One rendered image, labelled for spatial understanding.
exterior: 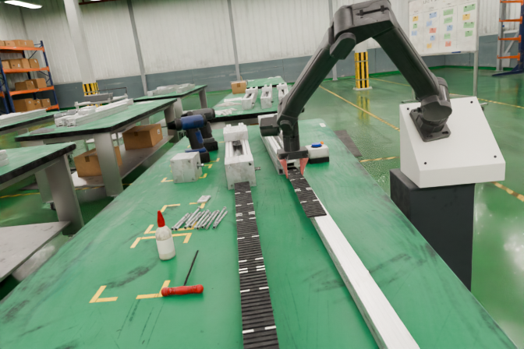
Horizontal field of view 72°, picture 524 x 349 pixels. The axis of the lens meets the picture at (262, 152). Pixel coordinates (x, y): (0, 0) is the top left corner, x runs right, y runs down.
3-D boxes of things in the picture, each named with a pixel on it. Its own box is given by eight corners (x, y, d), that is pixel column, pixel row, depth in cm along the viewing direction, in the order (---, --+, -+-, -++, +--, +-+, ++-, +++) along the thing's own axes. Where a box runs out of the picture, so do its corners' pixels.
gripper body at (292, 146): (277, 154, 128) (274, 134, 126) (305, 150, 129) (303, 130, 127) (279, 159, 122) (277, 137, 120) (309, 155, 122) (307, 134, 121)
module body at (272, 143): (304, 171, 137) (302, 149, 135) (278, 174, 136) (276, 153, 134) (276, 132, 214) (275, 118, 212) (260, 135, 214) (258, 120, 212)
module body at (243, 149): (254, 178, 136) (252, 156, 134) (228, 181, 135) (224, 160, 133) (245, 136, 213) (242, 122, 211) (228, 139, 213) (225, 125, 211)
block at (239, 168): (263, 185, 127) (260, 159, 125) (228, 189, 127) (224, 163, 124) (260, 177, 136) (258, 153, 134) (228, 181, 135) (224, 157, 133)
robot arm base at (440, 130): (451, 136, 112) (434, 106, 118) (461, 122, 105) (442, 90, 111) (423, 142, 112) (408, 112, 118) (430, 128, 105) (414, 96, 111)
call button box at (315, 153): (329, 161, 146) (328, 146, 144) (306, 164, 145) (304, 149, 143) (324, 156, 153) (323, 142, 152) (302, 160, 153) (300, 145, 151)
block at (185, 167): (202, 181, 140) (198, 157, 137) (173, 183, 141) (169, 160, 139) (208, 173, 149) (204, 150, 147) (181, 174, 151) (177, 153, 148)
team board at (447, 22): (400, 107, 712) (398, 1, 664) (421, 103, 726) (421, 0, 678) (465, 115, 573) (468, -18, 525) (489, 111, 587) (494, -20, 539)
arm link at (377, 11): (387, 11, 74) (383, -21, 78) (329, 41, 82) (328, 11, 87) (457, 115, 102) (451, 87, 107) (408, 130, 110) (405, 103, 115)
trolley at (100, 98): (121, 154, 575) (107, 90, 550) (86, 159, 573) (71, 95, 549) (139, 141, 675) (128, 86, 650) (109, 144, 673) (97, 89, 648)
